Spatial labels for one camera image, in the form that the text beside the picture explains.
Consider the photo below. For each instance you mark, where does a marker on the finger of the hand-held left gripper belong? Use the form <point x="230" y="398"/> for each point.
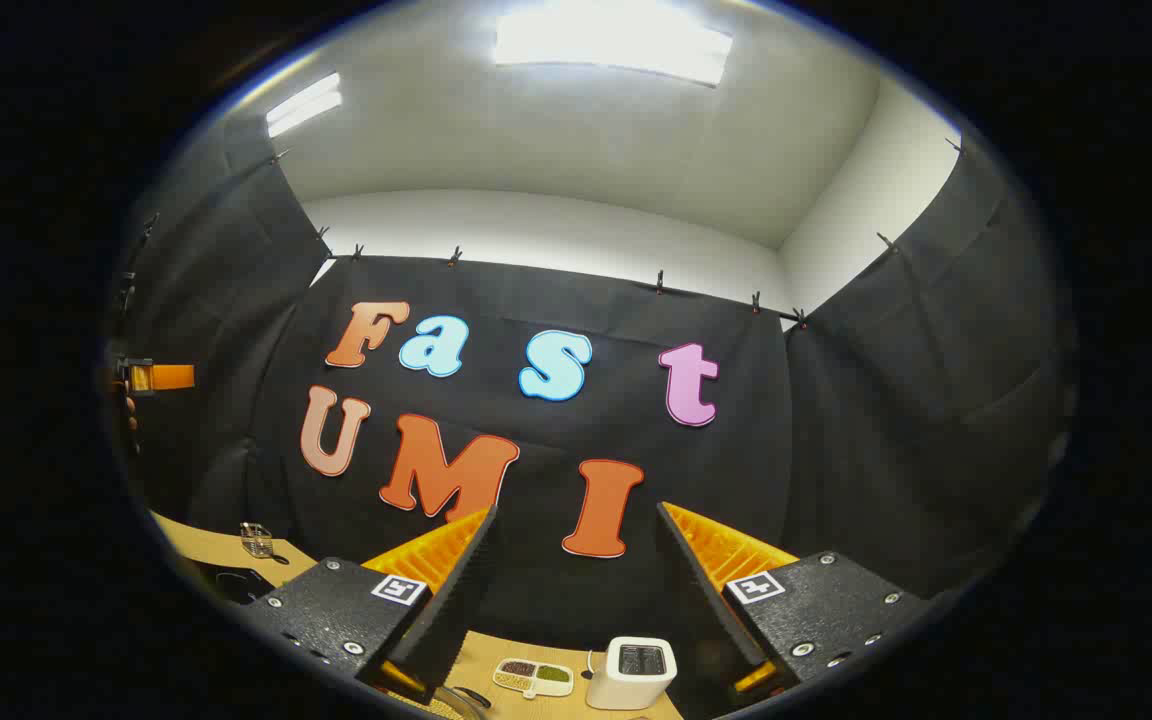
<point x="171" y="377"/>

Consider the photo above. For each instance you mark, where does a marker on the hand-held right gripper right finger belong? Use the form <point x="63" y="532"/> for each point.
<point x="701" y="600"/>

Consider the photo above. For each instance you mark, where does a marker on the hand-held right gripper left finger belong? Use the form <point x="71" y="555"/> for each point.
<point x="456" y="600"/>

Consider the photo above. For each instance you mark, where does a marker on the black induction cooktop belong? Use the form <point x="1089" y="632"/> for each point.
<point x="236" y="583"/>

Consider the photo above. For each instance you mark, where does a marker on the white toaster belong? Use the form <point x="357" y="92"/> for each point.
<point x="631" y="675"/>

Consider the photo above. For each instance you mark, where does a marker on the white divided bean dish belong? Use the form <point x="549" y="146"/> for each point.
<point x="533" y="678"/>

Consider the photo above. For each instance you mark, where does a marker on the black backdrop cloth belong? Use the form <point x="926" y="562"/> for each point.
<point x="586" y="430"/>

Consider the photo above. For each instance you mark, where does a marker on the ceiling light panel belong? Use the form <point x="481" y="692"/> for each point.
<point x="304" y="103"/>
<point x="616" y="45"/>

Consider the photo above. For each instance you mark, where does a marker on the row of black cloth clips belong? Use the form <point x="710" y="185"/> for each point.
<point x="659" y="283"/>

